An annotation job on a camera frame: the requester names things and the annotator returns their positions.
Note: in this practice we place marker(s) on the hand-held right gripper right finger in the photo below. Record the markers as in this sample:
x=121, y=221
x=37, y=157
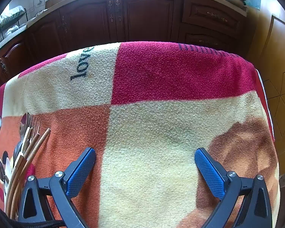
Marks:
x=209, y=171

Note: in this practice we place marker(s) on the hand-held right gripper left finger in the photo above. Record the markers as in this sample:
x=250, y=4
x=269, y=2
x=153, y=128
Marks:
x=82, y=168

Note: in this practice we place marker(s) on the silver metal fork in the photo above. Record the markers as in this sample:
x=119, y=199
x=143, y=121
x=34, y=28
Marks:
x=32, y=123

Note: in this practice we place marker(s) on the metal spoon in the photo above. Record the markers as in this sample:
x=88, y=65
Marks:
x=0, y=168
x=26, y=118

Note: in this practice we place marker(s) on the printed checked fleece blanket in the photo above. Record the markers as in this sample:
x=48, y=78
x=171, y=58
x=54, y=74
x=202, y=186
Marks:
x=156, y=114

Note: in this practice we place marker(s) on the red patterned tablecloth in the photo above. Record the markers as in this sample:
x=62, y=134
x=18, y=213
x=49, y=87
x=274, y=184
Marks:
x=263, y=95

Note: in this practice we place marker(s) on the wooden door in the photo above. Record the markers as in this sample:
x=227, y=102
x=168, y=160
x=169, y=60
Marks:
x=282, y=47

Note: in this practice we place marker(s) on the dark wooden base cabinets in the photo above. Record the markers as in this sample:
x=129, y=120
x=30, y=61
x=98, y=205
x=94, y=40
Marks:
x=147, y=16

